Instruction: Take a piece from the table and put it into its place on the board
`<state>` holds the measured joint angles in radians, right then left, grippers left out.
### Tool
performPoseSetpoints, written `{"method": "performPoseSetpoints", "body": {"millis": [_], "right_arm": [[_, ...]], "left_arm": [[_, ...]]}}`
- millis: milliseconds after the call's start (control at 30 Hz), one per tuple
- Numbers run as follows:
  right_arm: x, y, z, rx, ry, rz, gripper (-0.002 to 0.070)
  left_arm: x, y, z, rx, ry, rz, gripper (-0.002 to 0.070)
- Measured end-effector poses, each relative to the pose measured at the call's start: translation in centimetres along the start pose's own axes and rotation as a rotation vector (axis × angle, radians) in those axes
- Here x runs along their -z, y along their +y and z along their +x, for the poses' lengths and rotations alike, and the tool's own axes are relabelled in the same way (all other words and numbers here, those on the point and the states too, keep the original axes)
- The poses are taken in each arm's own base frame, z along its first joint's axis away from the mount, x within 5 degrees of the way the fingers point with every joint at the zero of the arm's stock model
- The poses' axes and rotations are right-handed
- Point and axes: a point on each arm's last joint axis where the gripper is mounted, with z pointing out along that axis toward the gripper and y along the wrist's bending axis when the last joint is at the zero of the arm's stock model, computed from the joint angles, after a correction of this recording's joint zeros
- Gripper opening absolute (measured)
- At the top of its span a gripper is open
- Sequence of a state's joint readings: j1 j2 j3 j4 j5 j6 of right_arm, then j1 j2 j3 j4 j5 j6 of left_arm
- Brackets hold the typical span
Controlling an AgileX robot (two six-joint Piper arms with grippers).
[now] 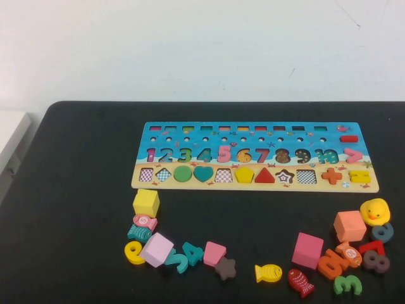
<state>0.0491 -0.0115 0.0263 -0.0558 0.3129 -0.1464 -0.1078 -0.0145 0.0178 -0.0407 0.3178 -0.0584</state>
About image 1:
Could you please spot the yellow pentagon piece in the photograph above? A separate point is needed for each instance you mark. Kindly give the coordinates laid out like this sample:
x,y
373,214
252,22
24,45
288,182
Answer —
x,y
244,175

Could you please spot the blue wooden puzzle board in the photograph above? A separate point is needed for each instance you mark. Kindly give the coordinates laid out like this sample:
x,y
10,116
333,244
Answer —
x,y
194,149

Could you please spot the teal heart piece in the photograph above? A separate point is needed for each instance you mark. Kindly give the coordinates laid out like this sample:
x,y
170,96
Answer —
x,y
203,173

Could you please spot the green circle piece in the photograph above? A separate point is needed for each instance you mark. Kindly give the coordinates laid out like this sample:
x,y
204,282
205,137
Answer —
x,y
183,174

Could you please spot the red triangle piece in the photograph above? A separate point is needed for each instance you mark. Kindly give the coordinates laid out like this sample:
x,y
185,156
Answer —
x,y
264,176

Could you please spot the teal number four piece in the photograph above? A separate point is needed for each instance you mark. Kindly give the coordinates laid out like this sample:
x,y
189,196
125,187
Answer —
x,y
193,253

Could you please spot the pink trapezoid piece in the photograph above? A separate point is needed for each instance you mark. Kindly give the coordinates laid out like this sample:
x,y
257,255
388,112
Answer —
x,y
214,253

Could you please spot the teal number two piece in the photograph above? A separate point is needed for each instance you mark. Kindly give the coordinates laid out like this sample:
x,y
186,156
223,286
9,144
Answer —
x,y
181,264

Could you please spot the brown star piece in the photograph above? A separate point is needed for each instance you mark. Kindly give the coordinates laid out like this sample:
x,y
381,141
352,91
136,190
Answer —
x,y
225,268

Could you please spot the yellow number six piece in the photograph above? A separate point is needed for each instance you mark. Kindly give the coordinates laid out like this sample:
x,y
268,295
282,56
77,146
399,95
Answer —
x,y
130,255

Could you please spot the orange plus sign piece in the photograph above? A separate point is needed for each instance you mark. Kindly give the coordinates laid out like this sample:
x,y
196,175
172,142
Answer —
x,y
332,175

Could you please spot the red minus sign piece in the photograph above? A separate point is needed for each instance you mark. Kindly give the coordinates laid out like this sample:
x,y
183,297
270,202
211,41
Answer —
x,y
348,138

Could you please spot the pink greater-than sign piece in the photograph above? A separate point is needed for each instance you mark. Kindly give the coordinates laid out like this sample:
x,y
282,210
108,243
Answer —
x,y
358,155

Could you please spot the yellow equals sign piece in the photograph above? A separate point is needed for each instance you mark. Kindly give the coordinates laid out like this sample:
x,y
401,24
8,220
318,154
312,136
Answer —
x,y
359,176

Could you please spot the orange number ten piece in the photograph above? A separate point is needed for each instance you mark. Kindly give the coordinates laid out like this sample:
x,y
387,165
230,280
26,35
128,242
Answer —
x,y
326,264

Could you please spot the grey-blue number nine piece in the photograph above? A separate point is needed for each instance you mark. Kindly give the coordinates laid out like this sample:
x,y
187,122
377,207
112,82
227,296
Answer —
x,y
378,237

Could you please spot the red number seven piece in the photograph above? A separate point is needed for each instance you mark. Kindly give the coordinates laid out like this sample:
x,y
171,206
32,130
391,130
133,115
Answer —
x,y
375,245

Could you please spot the green number three piece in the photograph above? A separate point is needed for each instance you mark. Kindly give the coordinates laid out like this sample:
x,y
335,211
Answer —
x,y
354,286

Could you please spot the brown number eight piece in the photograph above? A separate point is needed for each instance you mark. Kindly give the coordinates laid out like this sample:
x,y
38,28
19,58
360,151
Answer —
x,y
376,262

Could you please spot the yellow wooden cube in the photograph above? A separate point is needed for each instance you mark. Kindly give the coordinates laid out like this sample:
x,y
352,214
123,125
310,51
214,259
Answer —
x,y
145,202

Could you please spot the pink fish number five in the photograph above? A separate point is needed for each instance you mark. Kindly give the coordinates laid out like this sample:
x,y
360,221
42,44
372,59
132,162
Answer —
x,y
144,221

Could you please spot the teal wooden fish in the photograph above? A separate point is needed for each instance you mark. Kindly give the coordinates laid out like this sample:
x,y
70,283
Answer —
x,y
138,233

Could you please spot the light pink wooden cube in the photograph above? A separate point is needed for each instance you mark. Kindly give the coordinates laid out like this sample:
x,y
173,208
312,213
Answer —
x,y
157,250

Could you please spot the yellow wooden fish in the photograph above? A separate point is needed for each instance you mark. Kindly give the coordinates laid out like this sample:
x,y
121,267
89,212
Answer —
x,y
269,273

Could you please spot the hot pink wooden cube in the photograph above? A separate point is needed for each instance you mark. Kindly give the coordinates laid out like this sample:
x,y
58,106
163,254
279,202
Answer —
x,y
307,250

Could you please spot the red wooden fish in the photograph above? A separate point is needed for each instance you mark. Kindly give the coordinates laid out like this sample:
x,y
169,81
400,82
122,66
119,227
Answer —
x,y
299,282

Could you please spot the salmon wooden cube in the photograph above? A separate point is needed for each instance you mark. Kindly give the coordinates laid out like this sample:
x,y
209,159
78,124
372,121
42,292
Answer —
x,y
350,226

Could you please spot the orange fish number ten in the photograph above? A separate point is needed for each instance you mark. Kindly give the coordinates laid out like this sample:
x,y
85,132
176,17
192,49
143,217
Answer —
x,y
350,253

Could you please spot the yellow rubber duck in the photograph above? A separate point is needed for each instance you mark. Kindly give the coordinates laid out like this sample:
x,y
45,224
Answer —
x,y
375,210

